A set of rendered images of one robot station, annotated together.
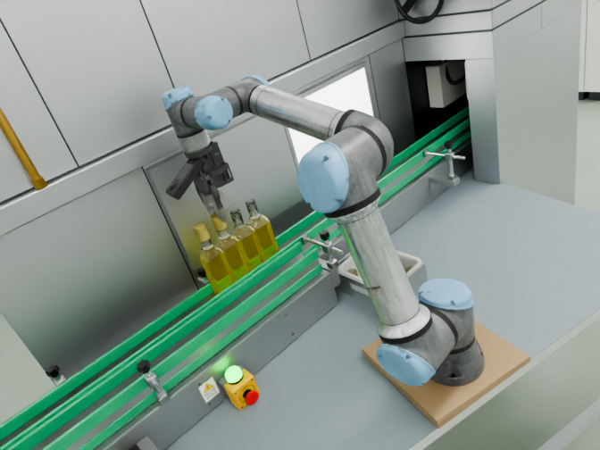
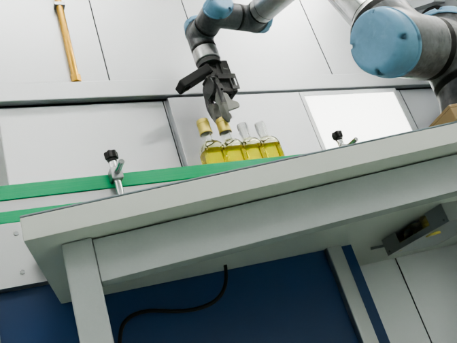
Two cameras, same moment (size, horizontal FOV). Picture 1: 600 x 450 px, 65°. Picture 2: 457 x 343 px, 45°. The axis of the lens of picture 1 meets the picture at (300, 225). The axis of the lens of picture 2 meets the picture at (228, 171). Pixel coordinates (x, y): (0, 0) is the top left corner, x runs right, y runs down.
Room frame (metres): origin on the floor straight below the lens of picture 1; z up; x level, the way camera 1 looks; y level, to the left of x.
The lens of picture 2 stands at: (-0.17, 0.13, 0.46)
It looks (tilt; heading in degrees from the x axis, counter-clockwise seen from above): 22 degrees up; 5
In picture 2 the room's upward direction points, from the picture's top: 18 degrees counter-clockwise
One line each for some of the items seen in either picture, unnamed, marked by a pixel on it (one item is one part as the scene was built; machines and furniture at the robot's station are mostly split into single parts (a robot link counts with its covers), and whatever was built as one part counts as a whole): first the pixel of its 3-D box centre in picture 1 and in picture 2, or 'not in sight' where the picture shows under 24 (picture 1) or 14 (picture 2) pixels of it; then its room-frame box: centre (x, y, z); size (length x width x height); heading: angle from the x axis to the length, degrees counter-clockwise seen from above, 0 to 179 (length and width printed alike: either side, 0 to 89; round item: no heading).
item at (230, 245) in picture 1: (236, 265); (240, 175); (1.18, 0.21, 0.99); 0.06 x 0.06 x 0.21; 34
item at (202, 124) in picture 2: (201, 232); (204, 127); (1.15, 0.26, 1.14); 0.04 x 0.04 x 0.04
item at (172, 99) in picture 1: (183, 112); (199, 35); (1.19, 0.20, 1.45); 0.09 x 0.08 x 0.11; 39
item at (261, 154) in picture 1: (285, 156); (309, 138); (1.50, -0.02, 1.15); 0.90 x 0.03 x 0.34; 124
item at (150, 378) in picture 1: (157, 387); (119, 175); (0.83, 0.43, 0.94); 0.07 x 0.04 x 0.13; 34
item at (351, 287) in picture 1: (374, 275); not in sight; (1.20, -0.18, 0.79); 0.27 x 0.17 x 0.08; 34
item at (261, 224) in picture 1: (265, 245); (276, 171); (1.24, 0.12, 0.99); 0.06 x 0.06 x 0.21; 34
